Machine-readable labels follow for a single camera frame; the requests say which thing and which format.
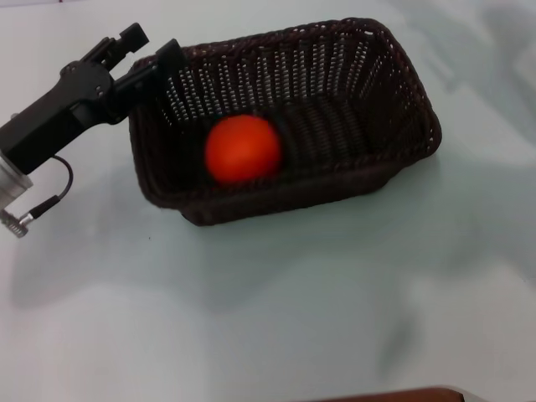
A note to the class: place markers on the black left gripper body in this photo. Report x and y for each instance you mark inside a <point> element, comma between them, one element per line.
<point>63,113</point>

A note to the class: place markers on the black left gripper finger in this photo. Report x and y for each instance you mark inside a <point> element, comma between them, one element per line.
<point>167,60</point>
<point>125,39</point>

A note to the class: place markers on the orange toy fruit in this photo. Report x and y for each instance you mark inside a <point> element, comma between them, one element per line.
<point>243,148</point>

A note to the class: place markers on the dark brown woven basket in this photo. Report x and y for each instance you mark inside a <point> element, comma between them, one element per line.
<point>318,125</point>

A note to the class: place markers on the brown curved robot base edge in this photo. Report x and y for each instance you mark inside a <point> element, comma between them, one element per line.
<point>398,395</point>

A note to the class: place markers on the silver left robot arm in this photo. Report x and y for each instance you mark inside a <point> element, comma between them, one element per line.
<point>12,184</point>

